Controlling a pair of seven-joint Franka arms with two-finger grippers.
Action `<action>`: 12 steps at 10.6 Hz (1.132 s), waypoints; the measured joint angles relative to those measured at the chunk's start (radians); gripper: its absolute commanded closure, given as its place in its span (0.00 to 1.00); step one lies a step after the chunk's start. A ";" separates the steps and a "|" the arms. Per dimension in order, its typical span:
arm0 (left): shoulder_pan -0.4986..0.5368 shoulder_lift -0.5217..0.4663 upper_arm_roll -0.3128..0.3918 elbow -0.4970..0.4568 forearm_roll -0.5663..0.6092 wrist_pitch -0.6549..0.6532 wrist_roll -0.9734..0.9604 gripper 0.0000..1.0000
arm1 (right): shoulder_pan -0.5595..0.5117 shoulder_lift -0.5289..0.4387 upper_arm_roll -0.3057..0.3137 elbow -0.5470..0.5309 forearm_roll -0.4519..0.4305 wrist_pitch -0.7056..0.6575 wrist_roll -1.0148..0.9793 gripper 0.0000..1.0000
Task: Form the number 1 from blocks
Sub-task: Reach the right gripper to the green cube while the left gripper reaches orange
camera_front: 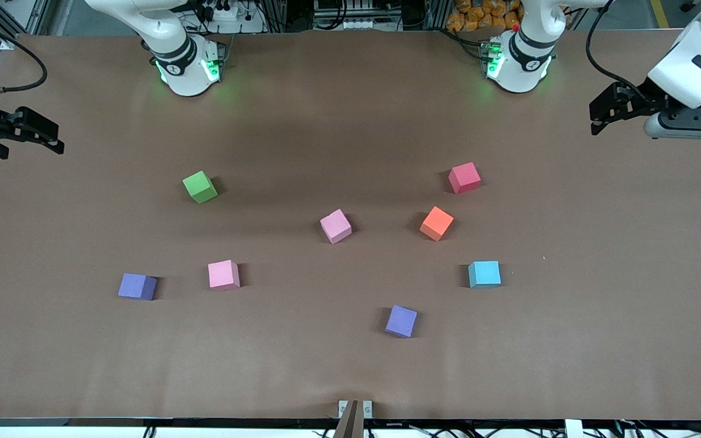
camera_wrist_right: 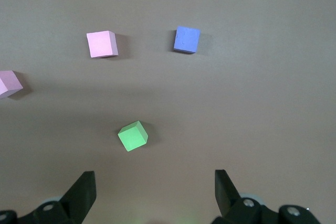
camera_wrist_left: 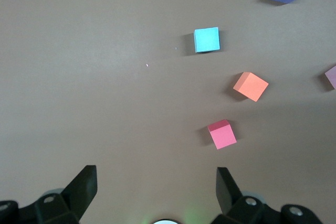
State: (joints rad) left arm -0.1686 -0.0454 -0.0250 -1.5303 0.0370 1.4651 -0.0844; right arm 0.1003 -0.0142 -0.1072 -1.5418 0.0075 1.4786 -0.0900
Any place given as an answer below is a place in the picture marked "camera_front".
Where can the brown mounting pole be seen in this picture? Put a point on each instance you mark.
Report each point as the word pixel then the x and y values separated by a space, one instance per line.
pixel 350 423

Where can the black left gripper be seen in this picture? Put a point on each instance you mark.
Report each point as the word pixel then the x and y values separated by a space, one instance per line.
pixel 647 99

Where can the white table bracket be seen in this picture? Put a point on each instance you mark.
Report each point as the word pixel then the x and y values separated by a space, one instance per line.
pixel 574 429

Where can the green foam block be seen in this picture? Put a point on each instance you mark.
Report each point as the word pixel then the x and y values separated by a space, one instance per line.
pixel 199 187

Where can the orange snack bag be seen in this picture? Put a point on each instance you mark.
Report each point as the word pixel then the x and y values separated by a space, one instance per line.
pixel 478 15

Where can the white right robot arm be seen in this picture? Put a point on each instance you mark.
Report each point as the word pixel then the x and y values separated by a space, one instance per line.
pixel 189 85

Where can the red foam block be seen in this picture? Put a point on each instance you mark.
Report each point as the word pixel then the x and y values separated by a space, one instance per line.
pixel 465 177

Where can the white power strip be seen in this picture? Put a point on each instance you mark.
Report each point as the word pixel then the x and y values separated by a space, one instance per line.
pixel 227 12

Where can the cyan foam block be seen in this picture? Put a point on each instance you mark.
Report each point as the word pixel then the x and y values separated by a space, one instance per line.
pixel 484 274

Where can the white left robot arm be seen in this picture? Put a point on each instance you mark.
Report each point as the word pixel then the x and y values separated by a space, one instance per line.
pixel 518 79

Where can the brown paper table cover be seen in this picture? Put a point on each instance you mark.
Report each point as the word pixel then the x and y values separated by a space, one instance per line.
pixel 350 365

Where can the metal equipment rack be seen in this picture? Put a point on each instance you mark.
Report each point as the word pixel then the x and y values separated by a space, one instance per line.
pixel 350 24

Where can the purple foam block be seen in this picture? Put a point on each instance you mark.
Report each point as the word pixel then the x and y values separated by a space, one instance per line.
pixel 401 320
pixel 136 286

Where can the pink foam block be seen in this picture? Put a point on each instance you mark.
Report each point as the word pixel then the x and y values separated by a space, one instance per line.
pixel 335 225
pixel 223 274

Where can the orange foam block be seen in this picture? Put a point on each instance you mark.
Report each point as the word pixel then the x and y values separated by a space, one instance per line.
pixel 436 223

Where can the small metal mounting bracket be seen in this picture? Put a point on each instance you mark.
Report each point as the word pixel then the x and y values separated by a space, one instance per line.
pixel 342 409

